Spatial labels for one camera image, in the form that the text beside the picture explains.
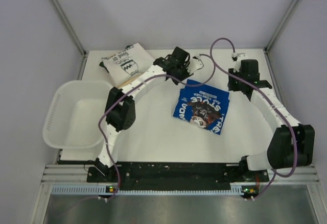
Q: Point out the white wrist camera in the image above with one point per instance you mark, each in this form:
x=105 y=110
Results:
x=195 y=64
x=237 y=58

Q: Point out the blue t-shirt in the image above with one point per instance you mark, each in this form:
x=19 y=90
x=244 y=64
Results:
x=203 y=106

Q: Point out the aluminium frame post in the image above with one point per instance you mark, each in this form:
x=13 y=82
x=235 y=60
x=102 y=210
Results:
x=282 y=24
x=68 y=27

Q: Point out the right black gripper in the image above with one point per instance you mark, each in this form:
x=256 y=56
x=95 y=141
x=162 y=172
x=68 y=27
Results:
x=232 y=86

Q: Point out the white plastic basket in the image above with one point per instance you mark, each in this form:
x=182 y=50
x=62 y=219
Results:
x=74 y=113

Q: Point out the grey slotted cable duct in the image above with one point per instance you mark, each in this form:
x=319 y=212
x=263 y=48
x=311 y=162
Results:
x=109 y=190

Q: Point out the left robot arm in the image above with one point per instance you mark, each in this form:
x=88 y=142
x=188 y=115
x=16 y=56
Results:
x=120 y=108

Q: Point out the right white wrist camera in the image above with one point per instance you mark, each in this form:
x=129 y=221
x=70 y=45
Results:
x=237 y=58

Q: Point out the right aluminium frame post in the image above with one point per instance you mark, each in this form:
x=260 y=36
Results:
x=282 y=24

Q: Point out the aluminium front rail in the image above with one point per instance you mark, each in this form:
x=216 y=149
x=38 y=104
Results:
x=78 y=174

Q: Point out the beige folded t-shirt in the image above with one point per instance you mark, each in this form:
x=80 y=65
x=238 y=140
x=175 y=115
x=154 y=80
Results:
x=125 y=83

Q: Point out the left aluminium frame post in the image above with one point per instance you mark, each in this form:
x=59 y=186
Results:
x=68 y=27

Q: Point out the white folded printed t-shirt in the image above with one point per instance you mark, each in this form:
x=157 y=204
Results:
x=126 y=64

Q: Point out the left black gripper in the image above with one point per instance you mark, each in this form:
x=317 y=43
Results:
x=184 y=66

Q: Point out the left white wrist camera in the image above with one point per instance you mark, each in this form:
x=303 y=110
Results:
x=195 y=64

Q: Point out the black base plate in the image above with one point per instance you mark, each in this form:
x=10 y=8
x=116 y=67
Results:
x=164 y=176

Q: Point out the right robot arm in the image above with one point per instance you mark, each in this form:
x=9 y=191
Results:
x=292 y=143

